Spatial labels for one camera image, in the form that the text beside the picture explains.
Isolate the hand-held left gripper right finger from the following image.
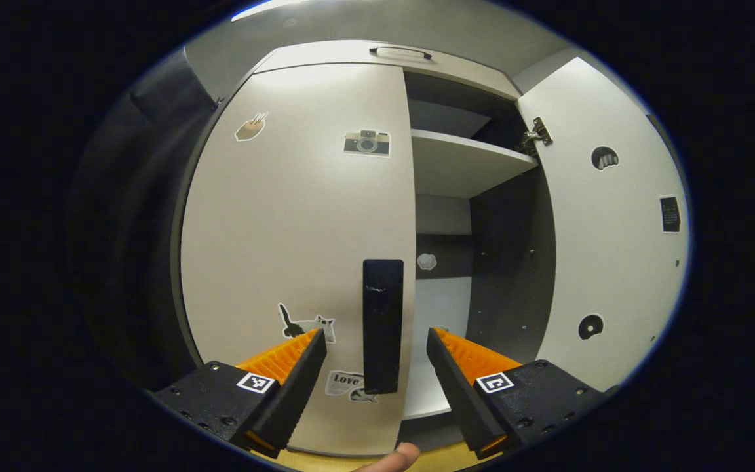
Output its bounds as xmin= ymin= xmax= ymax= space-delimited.
xmin=426 ymin=326 xmax=614 ymax=460

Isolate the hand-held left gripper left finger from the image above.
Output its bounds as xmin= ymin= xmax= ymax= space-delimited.
xmin=151 ymin=328 xmax=328 ymax=458

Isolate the black door handle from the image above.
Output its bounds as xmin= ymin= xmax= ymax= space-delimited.
xmin=362 ymin=258 xmax=405 ymax=395

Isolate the beige double-door shoe cabinet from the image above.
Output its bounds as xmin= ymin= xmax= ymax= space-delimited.
xmin=171 ymin=39 xmax=691 ymax=460

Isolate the beige door with camera sticker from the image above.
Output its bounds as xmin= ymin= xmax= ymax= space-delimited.
xmin=180 ymin=62 xmax=417 ymax=458

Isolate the beige door with bucket sticker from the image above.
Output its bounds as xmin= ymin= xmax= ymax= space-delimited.
xmin=515 ymin=57 xmax=691 ymax=393

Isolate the white cabinet shelf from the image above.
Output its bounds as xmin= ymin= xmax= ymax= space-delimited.
xmin=402 ymin=328 xmax=476 ymax=420
xmin=410 ymin=128 xmax=540 ymax=199

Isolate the metal door hinge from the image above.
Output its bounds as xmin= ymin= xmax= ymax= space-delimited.
xmin=520 ymin=117 xmax=554 ymax=155

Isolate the beige cabinet drawer front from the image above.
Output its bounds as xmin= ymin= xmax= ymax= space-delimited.
xmin=253 ymin=39 xmax=522 ymax=101

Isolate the black backdrop cloth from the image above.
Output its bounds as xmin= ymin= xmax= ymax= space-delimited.
xmin=69 ymin=49 xmax=221 ymax=394

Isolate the ceiling light panel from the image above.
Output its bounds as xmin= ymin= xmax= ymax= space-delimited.
xmin=230 ymin=0 xmax=316 ymax=22

